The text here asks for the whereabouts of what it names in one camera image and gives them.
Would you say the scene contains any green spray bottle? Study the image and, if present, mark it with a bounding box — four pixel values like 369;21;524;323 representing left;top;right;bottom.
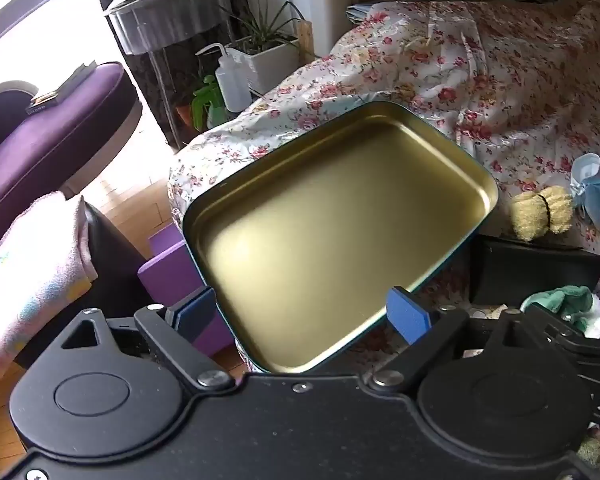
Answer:
191;75;228;131

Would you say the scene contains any purple foam block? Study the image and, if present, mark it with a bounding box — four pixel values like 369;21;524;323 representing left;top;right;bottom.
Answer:
137;224;235;361

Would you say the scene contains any yellowish rolled towel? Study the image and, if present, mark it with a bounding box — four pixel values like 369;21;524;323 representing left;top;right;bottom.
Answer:
510;185;574;242

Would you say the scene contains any floral bedspread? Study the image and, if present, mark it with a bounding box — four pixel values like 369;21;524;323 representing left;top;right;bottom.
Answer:
167;0;600;376

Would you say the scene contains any light blue face mask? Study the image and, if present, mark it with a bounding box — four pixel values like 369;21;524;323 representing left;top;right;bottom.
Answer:
570;154;600;232

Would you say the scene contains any dark book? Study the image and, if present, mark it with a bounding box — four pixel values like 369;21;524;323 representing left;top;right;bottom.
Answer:
26;61;98;111

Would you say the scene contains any black rectangular box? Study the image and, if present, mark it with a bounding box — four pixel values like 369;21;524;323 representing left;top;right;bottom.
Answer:
472;234;600;311

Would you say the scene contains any black chair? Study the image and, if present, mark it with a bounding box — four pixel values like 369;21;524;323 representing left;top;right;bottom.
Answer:
10;200;151;371

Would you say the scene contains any pink folded towel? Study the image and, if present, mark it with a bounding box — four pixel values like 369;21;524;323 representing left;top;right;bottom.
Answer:
0;191;98;385

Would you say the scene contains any wooden post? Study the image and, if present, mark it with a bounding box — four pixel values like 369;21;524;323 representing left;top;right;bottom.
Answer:
296;19;315;63

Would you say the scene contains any clear plastic wash bottle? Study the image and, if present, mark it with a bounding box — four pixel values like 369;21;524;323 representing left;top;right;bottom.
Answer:
196;43;253;112

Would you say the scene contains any white side table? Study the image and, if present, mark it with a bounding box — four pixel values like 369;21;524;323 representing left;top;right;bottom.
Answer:
104;0;231;148

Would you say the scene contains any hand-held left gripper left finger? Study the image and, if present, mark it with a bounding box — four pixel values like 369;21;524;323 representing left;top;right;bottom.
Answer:
60;285;235;392

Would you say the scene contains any green plush cloth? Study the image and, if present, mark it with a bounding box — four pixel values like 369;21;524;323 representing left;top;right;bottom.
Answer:
520;286;594;333

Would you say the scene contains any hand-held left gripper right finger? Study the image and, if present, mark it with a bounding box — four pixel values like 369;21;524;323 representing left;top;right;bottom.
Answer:
367;286;551;392

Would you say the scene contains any potted plant in white pot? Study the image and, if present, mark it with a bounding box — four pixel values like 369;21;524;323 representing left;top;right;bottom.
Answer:
219;0;308;96

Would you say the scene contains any gold metal tin tray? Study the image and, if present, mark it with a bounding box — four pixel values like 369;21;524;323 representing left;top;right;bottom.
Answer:
182;101;499;374

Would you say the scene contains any purple chaise sofa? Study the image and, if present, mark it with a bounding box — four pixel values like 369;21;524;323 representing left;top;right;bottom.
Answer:
0;61;143;266

